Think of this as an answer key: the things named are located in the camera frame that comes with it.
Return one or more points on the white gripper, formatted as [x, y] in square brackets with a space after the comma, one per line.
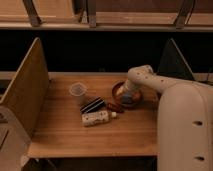
[128, 88]

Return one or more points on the blue white sponge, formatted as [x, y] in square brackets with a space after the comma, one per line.
[126, 99]

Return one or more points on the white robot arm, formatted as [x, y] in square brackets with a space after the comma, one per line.
[184, 120]

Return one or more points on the brown ceramic bowl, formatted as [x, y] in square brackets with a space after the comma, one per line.
[136, 99]

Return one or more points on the translucent plastic cup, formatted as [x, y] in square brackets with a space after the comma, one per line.
[78, 92]

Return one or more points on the black white striped packet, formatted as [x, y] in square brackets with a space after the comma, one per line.
[92, 106]

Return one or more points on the right dark side panel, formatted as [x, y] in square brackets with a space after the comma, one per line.
[173, 63]

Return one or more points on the white bottle lying down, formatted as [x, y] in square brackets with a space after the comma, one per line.
[96, 118]

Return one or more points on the left wooden side panel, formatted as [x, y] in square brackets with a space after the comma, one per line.
[23, 98]

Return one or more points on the upper wooden shelf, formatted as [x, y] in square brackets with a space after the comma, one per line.
[131, 15]

